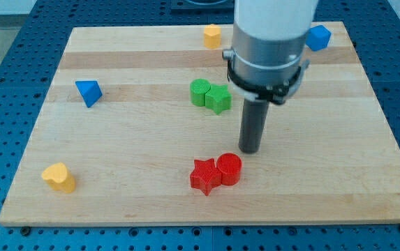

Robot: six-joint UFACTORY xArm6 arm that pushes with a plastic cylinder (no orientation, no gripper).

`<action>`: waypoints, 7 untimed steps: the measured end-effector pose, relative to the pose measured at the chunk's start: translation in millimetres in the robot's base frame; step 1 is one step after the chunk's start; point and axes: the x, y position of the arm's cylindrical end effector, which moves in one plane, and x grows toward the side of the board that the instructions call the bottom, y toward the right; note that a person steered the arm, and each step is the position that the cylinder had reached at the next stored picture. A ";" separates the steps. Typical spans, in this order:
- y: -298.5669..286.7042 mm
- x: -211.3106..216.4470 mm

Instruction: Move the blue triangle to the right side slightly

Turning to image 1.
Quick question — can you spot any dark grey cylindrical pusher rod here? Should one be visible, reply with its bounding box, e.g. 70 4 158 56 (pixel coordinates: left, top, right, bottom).
239 100 269 153

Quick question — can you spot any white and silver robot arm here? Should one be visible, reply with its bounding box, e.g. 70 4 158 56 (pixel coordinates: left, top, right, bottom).
222 0 318 153

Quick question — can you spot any blue triangle block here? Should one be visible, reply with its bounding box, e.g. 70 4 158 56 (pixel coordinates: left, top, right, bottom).
75 80 103 108

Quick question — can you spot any green star block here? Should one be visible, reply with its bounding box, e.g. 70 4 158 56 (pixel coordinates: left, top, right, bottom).
205 84 232 115

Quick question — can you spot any red cylinder block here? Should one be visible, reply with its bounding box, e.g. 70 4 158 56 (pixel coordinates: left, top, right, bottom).
216 153 242 186

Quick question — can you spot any green cylinder block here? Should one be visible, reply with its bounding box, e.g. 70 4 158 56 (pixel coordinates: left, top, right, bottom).
190 79 211 107

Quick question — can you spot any red star block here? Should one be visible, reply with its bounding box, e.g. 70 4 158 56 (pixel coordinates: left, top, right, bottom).
190 158 222 196

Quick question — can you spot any yellow hexagon block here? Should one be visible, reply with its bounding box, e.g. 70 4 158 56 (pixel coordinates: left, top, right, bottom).
203 24 221 49

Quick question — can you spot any blue hexagon block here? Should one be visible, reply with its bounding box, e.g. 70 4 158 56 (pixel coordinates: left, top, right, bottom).
306 25 332 52

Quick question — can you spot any wooden board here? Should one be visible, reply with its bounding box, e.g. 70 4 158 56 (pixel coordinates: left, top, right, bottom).
0 22 400 227

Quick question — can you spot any yellow heart block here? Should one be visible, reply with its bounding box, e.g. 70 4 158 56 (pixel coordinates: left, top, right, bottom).
41 162 76 193

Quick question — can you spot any black cable clamp ring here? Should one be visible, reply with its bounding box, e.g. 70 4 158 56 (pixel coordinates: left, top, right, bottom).
226 59 309 106

